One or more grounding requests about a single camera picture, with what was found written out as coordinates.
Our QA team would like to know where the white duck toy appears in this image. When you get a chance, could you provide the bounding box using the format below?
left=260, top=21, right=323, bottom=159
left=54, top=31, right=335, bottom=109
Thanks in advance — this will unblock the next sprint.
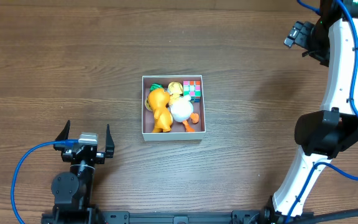
left=167, top=82, right=200, bottom=133

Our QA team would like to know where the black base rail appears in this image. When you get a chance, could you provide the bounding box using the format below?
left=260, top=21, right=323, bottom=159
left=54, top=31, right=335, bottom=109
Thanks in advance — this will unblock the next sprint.
left=40, top=207, right=315, bottom=224

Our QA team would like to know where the orange dinosaur toy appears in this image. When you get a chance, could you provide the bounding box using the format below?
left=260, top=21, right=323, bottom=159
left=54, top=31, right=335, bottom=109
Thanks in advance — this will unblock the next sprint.
left=148, top=88, right=173, bottom=133

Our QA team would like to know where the black thick cable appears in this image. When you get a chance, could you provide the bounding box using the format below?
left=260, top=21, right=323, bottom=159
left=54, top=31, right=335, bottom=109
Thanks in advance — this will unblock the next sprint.
left=303, top=205, right=358, bottom=224

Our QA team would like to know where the white cardboard box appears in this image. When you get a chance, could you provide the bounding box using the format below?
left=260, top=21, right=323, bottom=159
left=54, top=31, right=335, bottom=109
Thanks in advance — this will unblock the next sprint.
left=142, top=75, right=206, bottom=141

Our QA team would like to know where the yellow round disc toy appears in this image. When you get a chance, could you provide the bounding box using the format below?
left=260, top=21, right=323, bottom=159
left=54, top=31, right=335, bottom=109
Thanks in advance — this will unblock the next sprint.
left=144, top=97, right=152, bottom=111

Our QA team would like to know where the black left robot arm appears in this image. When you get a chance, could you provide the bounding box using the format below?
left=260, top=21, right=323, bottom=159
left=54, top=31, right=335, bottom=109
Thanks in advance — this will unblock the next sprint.
left=51, top=121, right=115, bottom=211

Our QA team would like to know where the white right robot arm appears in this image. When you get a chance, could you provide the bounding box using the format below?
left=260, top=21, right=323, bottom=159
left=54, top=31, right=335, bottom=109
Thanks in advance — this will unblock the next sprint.
left=259, top=1, right=358, bottom=223

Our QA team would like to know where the multicolour puzzle cube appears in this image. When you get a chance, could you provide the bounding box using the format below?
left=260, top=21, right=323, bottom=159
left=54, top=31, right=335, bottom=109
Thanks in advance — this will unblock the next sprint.
left=183, top=80, right=201, bottom=103

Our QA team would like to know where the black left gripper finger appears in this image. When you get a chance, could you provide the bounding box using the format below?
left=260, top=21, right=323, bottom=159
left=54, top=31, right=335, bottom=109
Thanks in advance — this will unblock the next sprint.
left=53, top=120, right=71, bottom=151
left=105, top=124, right=115, bottom=158

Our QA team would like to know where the green round disc toy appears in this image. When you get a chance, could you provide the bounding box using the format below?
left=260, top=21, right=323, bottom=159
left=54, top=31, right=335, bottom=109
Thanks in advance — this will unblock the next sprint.
left=149, top=83, right=163, bottom=91

